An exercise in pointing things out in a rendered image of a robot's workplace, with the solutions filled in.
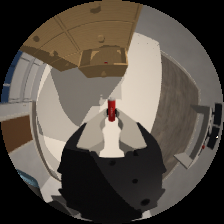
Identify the tan wooden chest of drawers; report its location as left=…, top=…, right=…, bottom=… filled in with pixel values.
left=19, top=3, right=143, bottom=72

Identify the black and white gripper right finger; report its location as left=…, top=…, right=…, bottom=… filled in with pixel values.
left=115, top=108, right=167, bottom=174

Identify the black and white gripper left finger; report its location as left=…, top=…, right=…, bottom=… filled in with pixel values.
left=57, top=108, right=108, bottom=174

